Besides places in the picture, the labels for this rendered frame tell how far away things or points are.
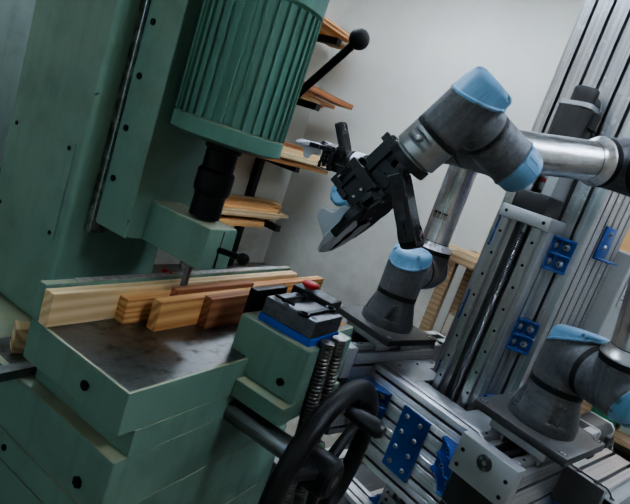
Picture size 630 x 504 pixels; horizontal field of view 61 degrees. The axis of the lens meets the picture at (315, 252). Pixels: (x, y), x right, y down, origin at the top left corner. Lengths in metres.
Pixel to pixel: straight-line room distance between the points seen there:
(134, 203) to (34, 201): 0.20
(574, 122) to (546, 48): 2.86
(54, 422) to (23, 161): 0.47
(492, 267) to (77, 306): 1.03
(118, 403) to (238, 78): 0.45
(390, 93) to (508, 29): 0.98
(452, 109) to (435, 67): 3.70
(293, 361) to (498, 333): 0.76
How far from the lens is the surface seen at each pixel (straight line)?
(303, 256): 4.79
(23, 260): 1.06
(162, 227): 0.90
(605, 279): 1.70
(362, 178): 0.81
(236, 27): 0.79
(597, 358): 1.21
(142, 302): 0.86
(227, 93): 0.79
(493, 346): 1.46
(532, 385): 1.31
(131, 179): 0.90
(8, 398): 0.91
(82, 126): 0.94
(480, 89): 0.78
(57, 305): 0.79
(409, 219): 0.79
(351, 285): 4.55
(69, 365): 0.77
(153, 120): 0.88
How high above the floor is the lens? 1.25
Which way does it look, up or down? 11 degrees down
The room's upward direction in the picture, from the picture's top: 19 degrees clockwise
